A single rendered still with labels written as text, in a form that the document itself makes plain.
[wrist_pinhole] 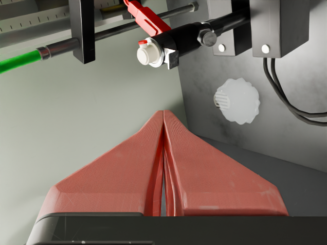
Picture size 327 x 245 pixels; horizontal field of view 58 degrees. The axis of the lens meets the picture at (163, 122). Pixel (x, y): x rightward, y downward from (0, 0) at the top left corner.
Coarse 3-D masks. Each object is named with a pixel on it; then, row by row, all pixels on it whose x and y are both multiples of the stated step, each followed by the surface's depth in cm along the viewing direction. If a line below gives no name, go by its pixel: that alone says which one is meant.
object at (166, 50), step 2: (162, 46) 27; (164, 48) 26; (166, 48) 26; (168, 48) 26; (164, 50) 27; (166, 50) 26; (168, 50) 26; (170, 50) 26; (172, 50) 26; (174, 50) 26; (164, 52) 27; (166, 52) 26; (168, 52) 26; (178, 52) 26; (164, 54) 27; (166, 54) 27; (178, 54) 26; (164, 56) 27; (166, 56) 27; (178, 56) 26; (164, 58) 27; (166, 58) 27; (178, 58) 26; (164, 60) 27; (166, 60) 27; (178, 60) 26; (166, 62) 27; (178, 62) 26; (178, 64) 26
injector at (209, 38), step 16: (224, 16) 34; (240, 16) 35; (176, 32) 28; (192, 32) 29; (208, 32) 28; (224, 32) 34; (160, 48) 26; (176, 48) 28; (192, 48) 30; (160, 64) 27
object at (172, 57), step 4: (172, 52) 25; (176, 52) 26; (168, 56) 25; (172, 56) 25; (176, 56) 26; (168, 60) 25; (172, 60) 26; (176, 60) 26; (168, 64) 25; (172, 64) 26; (176, 64) 26; (168, 68) 26; (172, 68) 26
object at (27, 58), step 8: (40, 48) 39; (16, 56) 38; (24, 56) 38; (32, 56) 39; (40, 56) 39; (48, 56) 40; (0, 64) 36; (8, 64) 37; (16, 64) 38; (24, 64) 38; (0, 72) 36
